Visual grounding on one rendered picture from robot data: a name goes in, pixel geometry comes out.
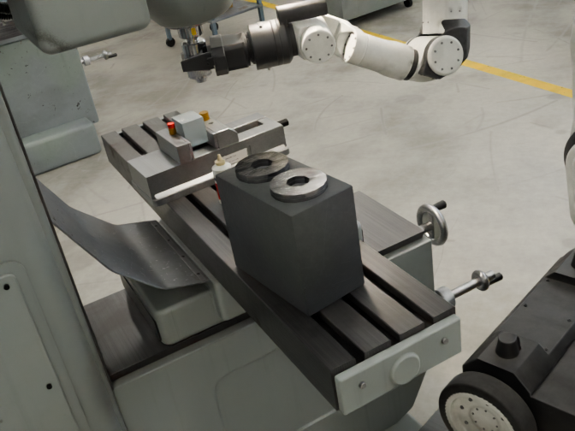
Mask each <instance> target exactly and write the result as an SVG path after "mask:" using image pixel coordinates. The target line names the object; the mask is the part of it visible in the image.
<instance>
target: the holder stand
mask: <svg viewBox="0 0 575 431"><path fill-rule="evenodd" d="M216 183H217V187H218V191H219V195H220V199H221V203H222V209H223V214H224V217H225V222H226V225H227V229H228V236H229V239H230V244H231V247H232V251H233V255H234V261H235V265H236V266H237V267H239V268H240V269H242V270H243V271H245V272H246V273H248V274H249V275H250V276H251V277H253V278H254V279H256V280H257V281H259V282H260V283H262V284H263V285H265V286H266V287H268V288H269V289H270V290H271V291H272V292H274V293H276V294H277V295H279V296H280V297H281V298H283V299H285V300H286V301H288V302H289V303H290V304H291V305H293V306H294V307H296V308H297V309H298V310H300V311H302V312H303V313H305V314H306V315H307V316H311V315H313V314H315V313H316V312H318V311H320V310H321V309H323V308H324V307H326V306H328V305H330V304H332V303H334V301H336V300H338V299H339V298H342V297H343V296H345V295H347V294H348V293H350V292H351V291H353V290H355V289H356V288H358V287H360V286H362V285H364V283H365V279H364V272H363V265H362V258H361V251H360V244H359V231H358V224H357V216H356V209H355V203H354V196H353V186H352V185H349V184H347V183H346V182H344V181H341V180H338V179H336V178H334V177H332V176H330V175H328V174H325V173H324V172H322V171H321V170H318V169H314V168H311V167H309V166H307V165H304V164H303V163H301V162H297V161H295V160H294V159H292V158H289V157H287V156H285V155H284V154H282V153H278V152H276V151H273V150H270V151H267V152H262V153H256V154H253V155H250V156H247V157H245V158H243V159H242V160H240V161H239V162H238V163H237V164H236V165H235V166H234V167H232V168H229V169H227V170H224V171H222V172H221V173H219V174H216Z"/></svg>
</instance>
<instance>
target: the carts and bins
mask: <svg viewBox="0 0 575 431"><path fill-rule="evenodd" d="M256 1H257V2H256V3H253V2H247V1H241V0H234V1H233V3H232V5H231V6H230V7H229V9H228V10H227V11H226V12H225V13H223V14H222V15H220V16H218V17H217V18H215V19H213V20H211V21H208V22H207V23H210V30H211V31H212V35H217V34H218V33H217V30H218V24H217V22H218V21H222V20H225V19H227V18H230V17H233V16H236V15H239V14H242V13H245V12H247V11H250V10H253V9H256V8H258V16H259V20H260V21H265V20H264V11H263V4H262V0H256ZM165 32H166V35H167V39H166V45H167V46H169V47H173V46H174V45H175V40H174V39H173V38H172V36H171V32H170V29H168V28H167V27H165Z"/></svg>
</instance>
